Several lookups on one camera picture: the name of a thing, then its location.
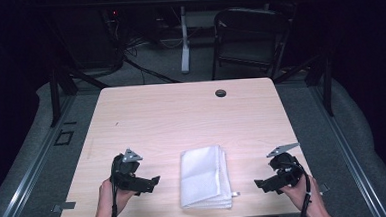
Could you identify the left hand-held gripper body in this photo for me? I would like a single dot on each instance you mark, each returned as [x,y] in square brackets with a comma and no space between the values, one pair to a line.
[124,177]

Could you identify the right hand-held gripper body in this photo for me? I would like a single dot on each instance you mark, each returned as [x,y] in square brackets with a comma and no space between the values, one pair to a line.
[289,170]

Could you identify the white towel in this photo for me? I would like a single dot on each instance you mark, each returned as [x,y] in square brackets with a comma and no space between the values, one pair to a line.
[203,178]

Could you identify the person's right hand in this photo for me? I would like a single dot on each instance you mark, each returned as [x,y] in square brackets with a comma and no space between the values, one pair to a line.
[300,196]

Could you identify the person's left hand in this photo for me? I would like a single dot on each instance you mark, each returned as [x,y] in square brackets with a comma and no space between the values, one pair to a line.
[106,201]

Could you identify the small grey tape piece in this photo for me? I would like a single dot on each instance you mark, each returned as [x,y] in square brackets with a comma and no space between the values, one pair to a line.
[236,194]

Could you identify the black tape strip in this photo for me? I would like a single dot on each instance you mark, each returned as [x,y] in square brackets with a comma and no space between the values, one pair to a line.
[70,123]

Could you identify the black tape square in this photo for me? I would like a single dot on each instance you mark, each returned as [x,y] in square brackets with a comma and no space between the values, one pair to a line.
[56,138]

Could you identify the black metal stand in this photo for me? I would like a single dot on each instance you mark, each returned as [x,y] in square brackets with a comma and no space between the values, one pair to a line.
[327,88]
[54,95]

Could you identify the black table grommet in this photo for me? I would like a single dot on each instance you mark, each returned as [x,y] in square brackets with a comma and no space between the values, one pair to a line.
[220,93]

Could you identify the white desk leg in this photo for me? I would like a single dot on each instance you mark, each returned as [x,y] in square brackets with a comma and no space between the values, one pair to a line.
[185,45]

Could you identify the dark equipment cabinet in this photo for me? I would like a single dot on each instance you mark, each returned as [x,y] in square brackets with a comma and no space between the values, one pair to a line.
[90,37]

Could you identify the black folding chair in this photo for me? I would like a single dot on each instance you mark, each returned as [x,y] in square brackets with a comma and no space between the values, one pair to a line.
[250,25]

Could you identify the aluminium floor rail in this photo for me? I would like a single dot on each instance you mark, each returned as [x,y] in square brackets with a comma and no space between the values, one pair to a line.
[347,160]
[27,179]

